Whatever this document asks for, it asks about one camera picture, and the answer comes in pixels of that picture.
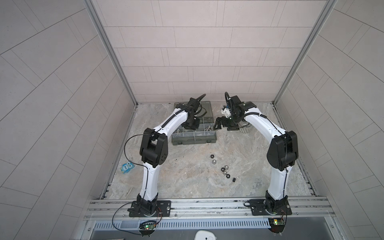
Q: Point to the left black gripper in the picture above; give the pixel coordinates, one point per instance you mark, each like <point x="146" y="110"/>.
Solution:
<point x="195" y="125"/>

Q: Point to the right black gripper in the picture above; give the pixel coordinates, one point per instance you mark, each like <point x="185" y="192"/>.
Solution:
<point x="229" y="128"/>

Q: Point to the grey compartment organizer box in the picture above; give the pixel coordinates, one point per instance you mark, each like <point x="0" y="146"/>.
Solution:
<point x="204" y="134"/>

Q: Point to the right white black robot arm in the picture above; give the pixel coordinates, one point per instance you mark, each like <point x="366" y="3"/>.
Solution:
<point x="282" y="153"/>

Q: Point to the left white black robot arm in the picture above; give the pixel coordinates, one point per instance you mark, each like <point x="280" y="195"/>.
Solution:
<point x="154" y="150"/>

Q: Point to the ribbed grey ceramic cup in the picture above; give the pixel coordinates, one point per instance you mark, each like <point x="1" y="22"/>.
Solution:
<point x="245" y="127"/>

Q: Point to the blue sticker scrap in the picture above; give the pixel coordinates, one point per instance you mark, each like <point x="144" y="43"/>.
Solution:
<point x="127" y="167"/>

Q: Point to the right circuit board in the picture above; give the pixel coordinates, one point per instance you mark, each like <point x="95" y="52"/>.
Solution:
<point x="277" y="225"/>

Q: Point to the white round object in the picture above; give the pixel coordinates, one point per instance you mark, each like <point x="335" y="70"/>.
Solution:
<point x="205" y="235"/>

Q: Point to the left green circuit board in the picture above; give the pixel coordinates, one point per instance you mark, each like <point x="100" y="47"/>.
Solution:
<point x="147" y="227"/>

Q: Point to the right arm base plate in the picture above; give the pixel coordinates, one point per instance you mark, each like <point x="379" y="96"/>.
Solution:
<point x="269" y="207"/>

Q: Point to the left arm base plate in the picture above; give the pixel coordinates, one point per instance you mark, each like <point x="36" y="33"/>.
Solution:
<point x="150" y="209"/>

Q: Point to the aluminium mounting rail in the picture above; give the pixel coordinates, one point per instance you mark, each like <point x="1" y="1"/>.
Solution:
<point x="206" y="214"/>

